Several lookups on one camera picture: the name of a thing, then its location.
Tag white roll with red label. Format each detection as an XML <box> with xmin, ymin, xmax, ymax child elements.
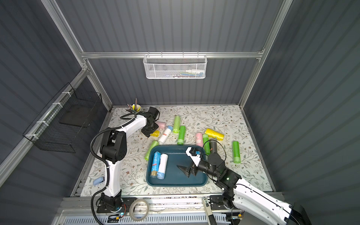
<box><xmin>158</xmin><ymin>126</ymin><xmax>173</xmax><ymax>144</ymax></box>

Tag blue small stapler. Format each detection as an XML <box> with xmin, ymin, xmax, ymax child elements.
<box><xmin>93</xmin><ymin>176</ymin><xmax>105</xmax><ymax>186</ymax></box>

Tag pale green roll far right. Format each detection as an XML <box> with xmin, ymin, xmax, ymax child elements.
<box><xmin>232</xmin><ymin>141</ymin><xmax>241</xmax><ymax>164</ymax></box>

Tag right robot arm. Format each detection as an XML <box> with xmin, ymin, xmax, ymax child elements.
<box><xmin>177</xmin><ymin>152</ymin><xmax>311</xmax><ymax>225</ymax></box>

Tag pale green roll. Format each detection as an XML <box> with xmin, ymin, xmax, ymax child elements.
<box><xmin>232</xmin><ymin>141</ymin><xmax>241</xmax><ymax>164</ymax></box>
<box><xmin>173</xmin><ymin>115</ymin><xmax>181</xmax><ymax>134</ymax></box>

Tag bright green roll beside pink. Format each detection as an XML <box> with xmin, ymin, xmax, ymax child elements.
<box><xmin>202</xmin><ymin>134</ymin><xmax>211</xmax><ymax>155</ymax></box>

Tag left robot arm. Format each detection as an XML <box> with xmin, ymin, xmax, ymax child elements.
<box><xmin>100</xmin><ymin>107</ymin><xmax>160</xmax><ymax>197</ymax></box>

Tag white wire wall basket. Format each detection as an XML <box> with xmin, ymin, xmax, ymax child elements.
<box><xmin>143</xmin><ymin>54</ymin><xmax>208</xmax><ymax>79</ymax></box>

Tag black wire side basket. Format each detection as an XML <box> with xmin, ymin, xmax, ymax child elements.
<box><xmin>23</xmin><ymin>85</ymin><xmax>103</xmax><ymax>153</ymax></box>

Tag clear packing tape roll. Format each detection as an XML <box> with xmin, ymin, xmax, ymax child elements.
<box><xmin>129</xmin><ymin>199</ymin><xmax>150</xmax><ymax>222</ymax></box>

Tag black corrugated cable hose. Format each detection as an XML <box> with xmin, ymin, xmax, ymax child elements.
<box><xmin>89</xmin><ymin>112</ymin><xmax>141</xmax><ymax>225</ymax></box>

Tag white roll with blue end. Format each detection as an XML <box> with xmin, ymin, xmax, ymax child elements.
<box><xmin>157</xmin><ymin>154</ymin><xmax>168</xmax><ymax>180</ymax></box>

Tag pink trash bag roll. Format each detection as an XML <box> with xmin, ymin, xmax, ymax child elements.
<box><xmin>195</xmin><ymin>132</ymin><xmax>203</xmax><ymax>147</ymax></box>
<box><xmin>156</xmin><ymin>121</ymin><xmax>167</xmax><ymax>129</ymax></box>

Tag yellow trash bag roll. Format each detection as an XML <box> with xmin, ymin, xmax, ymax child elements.
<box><xmin>151</xmin><ymin>130</ymin><xmax>160</xmax><ymax>137</ymax></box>
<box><xmin>205</xmin><ymin>128</ymin><xmax>224</xmax><ymax>141</ymax></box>

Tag teal plastic storage box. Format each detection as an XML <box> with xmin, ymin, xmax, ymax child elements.
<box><xmin>145</xmin><ymin>145</ymin><xmax>208</xmax><ymax>188</ymax></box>

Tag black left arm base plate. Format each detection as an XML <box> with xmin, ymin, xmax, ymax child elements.
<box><xmin>96</xmin><ymin>196</ymin><xmax>137</xmax><ymax>213</ymax></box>

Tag dark grey trash bag roll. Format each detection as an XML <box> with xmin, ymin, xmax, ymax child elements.
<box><xmin>209</xmin><ymin>139</ymin><xmax>218</xmax><ymax>153</ymax></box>

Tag pale green roll centre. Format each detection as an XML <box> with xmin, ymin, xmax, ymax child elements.
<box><xmin>173</xmin><ymin>115</ymin><xmax>181</xmax><ymax>134</ymax></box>

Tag white pen holder cup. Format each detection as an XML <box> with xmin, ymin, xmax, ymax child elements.
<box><xmin>131</xmin><ymin>104</ymin><xmax>142</xmax><ymax>112</ymax></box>

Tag pens and pencils bunch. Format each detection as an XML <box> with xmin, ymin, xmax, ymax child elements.
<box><xmin>127</xmin><ymin>98</ymin><xmax>141</xmax><ymax>113</ymax></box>

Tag bright green roll centre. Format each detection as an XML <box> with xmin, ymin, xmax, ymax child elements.
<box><xmin>177</xmin><ymin>126</ymin><xmax>186</xmax><ymax>145</ymax></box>

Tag items in white basket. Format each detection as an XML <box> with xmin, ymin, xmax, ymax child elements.
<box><xmin>164</xmin><ymin>69</ymin><xmax>206</xmax><ymax>78</ymax></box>

